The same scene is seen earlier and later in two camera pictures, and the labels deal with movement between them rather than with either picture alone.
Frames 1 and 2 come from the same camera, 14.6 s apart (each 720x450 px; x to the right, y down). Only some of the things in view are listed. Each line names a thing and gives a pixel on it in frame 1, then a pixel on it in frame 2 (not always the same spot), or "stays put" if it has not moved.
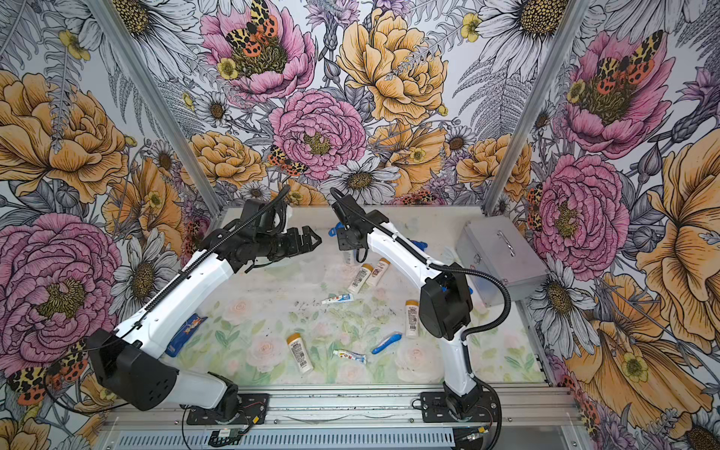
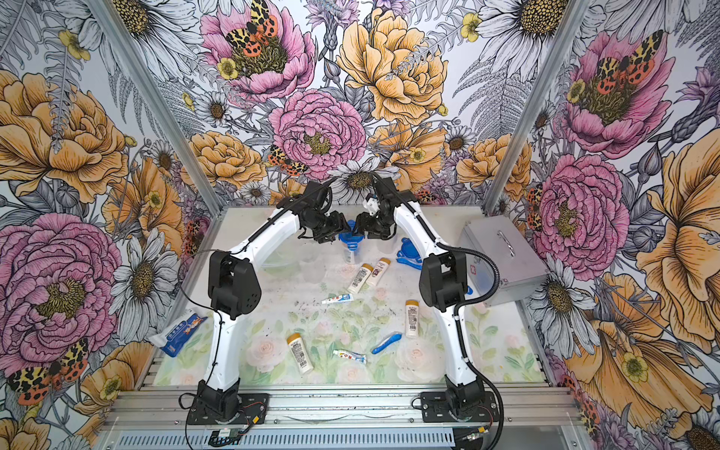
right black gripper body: x=346 y=241 to x=377 y=225
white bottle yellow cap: x=412 y=318 stays put
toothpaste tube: x=341 y=298 stays put
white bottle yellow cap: x=378 y=272 stays put
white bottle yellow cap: x=360 y=278 stays put
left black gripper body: x=277 y=246 to x=326 y=226
